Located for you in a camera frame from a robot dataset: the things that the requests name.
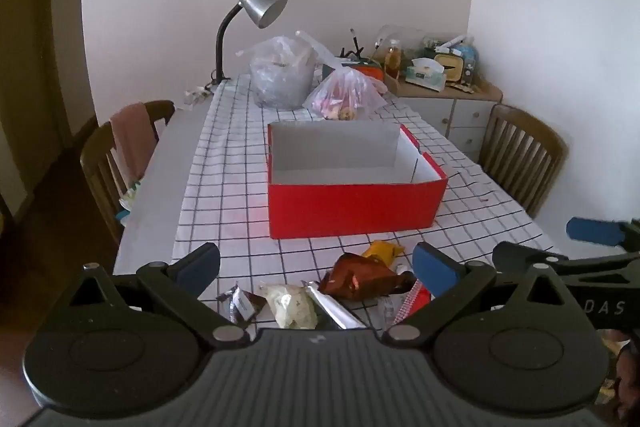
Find blue printed box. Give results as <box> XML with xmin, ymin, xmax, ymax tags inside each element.
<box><xmin>457</xmin><ymin>42</ymin><xmax>481</xmax><ymax>85</ymax></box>

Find wooden door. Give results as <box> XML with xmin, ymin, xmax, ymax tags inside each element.
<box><xmin>0</xmin><ymin>0</ymin><xmax>57</xmax><ymax>212</ymax></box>

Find wooden chair with towel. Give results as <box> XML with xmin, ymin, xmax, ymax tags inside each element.
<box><xmin>80</xmin><ymin>100</ymin><xmax>176</xmax><ymax>248</ymax></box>

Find red cardboard box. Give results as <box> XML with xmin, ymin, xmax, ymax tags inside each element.
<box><xmin>266</xmin><ymin>121</ymin><xmax>448</xmax><ymax>240</ymax></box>

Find brown red snack bag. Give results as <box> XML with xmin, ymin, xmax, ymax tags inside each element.
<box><xmin>318</xmin><ymin>253</ymin><xmax>416</xmax><ymax>303</ymax></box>

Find red checked-edge snack packet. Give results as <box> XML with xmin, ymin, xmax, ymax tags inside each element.
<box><xmin>392</xmin><ymin>279</ymin><xmax>433</xmax><ymax>325</ymax></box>

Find green tissue box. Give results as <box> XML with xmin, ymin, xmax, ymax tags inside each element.
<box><xmin>404</xmin><ymin>58</ymin><xmax>447</xmax><ymax>88</ymax></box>

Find pink towel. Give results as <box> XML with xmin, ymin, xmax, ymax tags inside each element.
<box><xmin>110</xmin><ymin>103</ymin><xmax>160</xmax><ymax>180</ymax></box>

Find pink plastic bag of sweets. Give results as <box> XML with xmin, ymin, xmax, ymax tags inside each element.
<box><xmin>302</xmin><ymin>62</ymin><xmax>388</xmax><ymax>122</ymax></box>

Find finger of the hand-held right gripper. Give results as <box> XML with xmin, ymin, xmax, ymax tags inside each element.
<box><xmin>566</xmin><ymin>216</ymin><xmax>640</xmax><ymax>254</ymax></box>
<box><xmin>492</xmin><ymin>241</ymin><xmax>640</xmax><ymax>280</ymax></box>

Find clear plastic bag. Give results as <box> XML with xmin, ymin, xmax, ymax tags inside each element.
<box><xmin>236</xmin><ymin>34</ymin><xmax>321</xmax><ymax>110</ymax></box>

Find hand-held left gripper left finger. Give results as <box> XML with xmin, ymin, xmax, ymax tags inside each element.
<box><xmin>65</xmin><ymin>242</ymin><xmax>251</xmax><ymax>350</ymax></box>

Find silver desk lamp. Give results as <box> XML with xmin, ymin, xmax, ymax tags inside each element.
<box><xmin>212</xmin><ymin>0</ymin><xmax>288</xmax><ymax>86</ymax></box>

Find yellow cartoon snack packet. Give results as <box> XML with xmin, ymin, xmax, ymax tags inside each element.
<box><xmin>361</xmin><ymin>240</ymin><xmax>405</xmax><ymax>260</ymax></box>

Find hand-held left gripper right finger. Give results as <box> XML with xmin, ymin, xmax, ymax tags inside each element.
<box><xmin>382</xmin><ymin>242</ymin><xmax>576</xmax><ymax>348</ymax></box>

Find silver foil snack packet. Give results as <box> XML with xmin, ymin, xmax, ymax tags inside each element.
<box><xmin>300</xmin><ymin>279</ymin><xmax>368</xmax><ymax>330</ymax></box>

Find cream snack bag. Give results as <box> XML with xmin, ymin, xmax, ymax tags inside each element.
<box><xmin>257</xmin><ymin>283</ymin><xmax>318</xmax><ymax>330</ymax></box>

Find white checkered tablecloth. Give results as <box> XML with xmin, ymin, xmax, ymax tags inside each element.
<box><xmin>172</xmin><ymin>74</ymin><xmax>568</xmax><ymax>333</ymax></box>

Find wooden slatted chair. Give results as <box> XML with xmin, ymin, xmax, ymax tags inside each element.
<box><xmin>477</xmin><ymin>103</ymin><xmax>568</xmax><ymax>218</ymax></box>

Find small crumpled wrappers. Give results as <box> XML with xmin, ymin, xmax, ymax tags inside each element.
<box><xmin>184</xmin><ymin>82</ymin><xmax>213</xmax><ymax>108</ymax></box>

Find amber bottle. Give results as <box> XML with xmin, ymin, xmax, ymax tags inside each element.
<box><xmin>385</xmin><ymin>39</ymin><xmax>403</xmax><ymax>78</ymax></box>

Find white cabinet with wooden top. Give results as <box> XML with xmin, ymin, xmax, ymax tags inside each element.
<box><xmin>382</xmin><ymin>74</ymin><xmax>503</xmax><ymax>155</ymax></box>

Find orange red tin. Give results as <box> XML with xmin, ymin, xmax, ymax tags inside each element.
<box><xmin>322</xmin><ymin>59</ymin><xmax>383</xmax><ymax>80</ymax></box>

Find person's right hand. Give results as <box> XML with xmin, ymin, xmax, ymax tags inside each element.
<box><xmin>614</xmin><ymin>339</ymin><xmax>640</xmax><ymax>419</ymax></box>

